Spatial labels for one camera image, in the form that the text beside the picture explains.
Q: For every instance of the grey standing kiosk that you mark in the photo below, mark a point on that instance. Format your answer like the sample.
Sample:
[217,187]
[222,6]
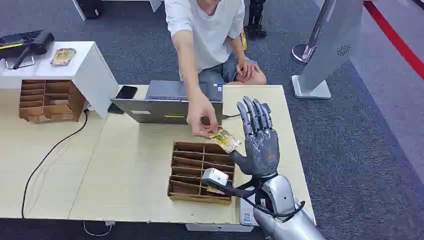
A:
[331,43]

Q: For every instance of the black smartphone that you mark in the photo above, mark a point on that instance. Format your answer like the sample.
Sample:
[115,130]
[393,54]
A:
[123,96]

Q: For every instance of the gold card pack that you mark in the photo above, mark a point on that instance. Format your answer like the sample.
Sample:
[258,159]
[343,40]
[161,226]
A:
[63,56]

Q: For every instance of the yellow item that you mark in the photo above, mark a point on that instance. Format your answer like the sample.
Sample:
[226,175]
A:
[243,38]

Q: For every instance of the chrome stanchion post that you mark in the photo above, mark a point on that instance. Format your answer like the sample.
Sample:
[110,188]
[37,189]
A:
[306,46]

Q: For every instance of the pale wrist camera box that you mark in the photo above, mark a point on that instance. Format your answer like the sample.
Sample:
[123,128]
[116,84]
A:
[215,176]

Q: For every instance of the white device with QR label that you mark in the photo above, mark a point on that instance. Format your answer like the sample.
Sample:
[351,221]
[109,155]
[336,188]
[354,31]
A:
[246,212]

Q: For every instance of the grey laptop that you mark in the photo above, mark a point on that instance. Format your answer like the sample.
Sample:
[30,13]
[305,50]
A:
[165,106]

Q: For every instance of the white cabinet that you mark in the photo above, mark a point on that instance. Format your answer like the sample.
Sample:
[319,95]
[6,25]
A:
[82,69]

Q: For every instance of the white power strip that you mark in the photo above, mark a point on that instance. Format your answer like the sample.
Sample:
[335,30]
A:
[218,228]

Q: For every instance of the yellow printed card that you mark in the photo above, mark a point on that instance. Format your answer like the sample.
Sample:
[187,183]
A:
[226,139]

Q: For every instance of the black legs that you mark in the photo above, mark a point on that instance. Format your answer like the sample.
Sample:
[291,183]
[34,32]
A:
[255,16]

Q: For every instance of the person's left hand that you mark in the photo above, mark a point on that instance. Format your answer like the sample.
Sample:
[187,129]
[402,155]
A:
[247,70]

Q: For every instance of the wooden card box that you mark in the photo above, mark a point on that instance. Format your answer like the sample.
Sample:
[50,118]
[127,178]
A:
[192,172]
[49,101]

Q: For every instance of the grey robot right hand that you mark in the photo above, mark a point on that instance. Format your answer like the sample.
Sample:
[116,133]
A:
[261,149]

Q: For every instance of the black device with stand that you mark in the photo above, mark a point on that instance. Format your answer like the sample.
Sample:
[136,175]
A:
[23,44]

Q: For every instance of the person's right hand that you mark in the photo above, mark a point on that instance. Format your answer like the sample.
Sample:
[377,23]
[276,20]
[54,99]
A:
[200,112]

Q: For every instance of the person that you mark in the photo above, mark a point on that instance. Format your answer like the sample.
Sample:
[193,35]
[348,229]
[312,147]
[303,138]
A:
[208,33]

